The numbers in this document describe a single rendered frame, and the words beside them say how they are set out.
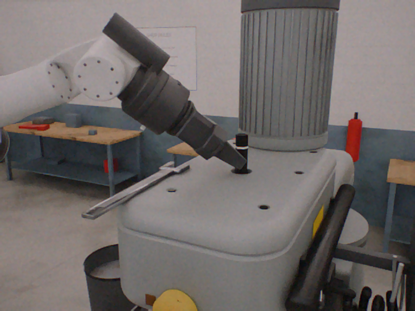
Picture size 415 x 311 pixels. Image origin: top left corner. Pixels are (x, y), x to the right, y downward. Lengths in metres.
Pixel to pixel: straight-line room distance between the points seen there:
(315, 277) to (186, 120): 0.29
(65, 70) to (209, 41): 4.73
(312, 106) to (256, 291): 0.44
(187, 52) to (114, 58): 4.96
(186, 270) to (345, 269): 0.69
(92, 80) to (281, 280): 0.36
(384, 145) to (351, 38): 1.27
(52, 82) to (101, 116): 5.89
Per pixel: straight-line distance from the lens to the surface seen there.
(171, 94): 0.58
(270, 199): 0.56
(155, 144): 5.96
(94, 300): 2.97
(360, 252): 1.00
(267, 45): 0.80
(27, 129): 6.58
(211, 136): 0.58
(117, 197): 0.55
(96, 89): 0.56
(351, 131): 4.77
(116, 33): 0.57
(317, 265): 0.58
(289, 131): 0.81
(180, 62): 5.55
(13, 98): 0.64
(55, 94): 0.61
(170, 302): 0.53
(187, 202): 0.54
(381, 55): 4.81
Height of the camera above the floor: 2.10
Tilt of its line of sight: 15 degrees down
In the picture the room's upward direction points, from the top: straight up
